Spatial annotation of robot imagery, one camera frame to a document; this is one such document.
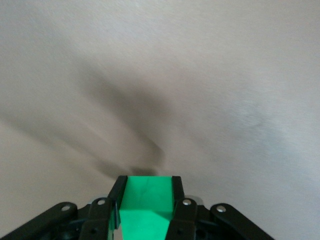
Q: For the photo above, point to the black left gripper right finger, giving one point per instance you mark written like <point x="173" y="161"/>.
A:
<point x="183" y="217"/>

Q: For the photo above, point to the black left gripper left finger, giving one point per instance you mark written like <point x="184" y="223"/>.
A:
<point x="100" y="217"/>

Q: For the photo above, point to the green cube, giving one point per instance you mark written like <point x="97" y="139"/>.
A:
<point x="145" y="200"/>

